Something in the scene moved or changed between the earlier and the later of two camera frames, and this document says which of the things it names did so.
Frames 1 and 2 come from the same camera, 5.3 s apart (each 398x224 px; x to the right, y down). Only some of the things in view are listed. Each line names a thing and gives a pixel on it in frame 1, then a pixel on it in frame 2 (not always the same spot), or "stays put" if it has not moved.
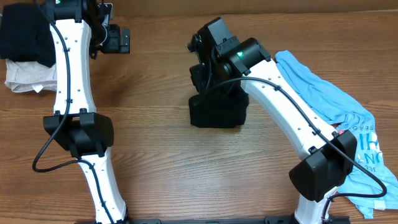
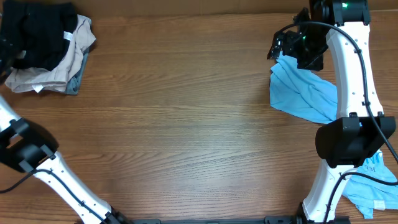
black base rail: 268,219 stays put
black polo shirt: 223,106 to 35,34
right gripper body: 217,71 to 309,50
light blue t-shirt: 372,185 stays put
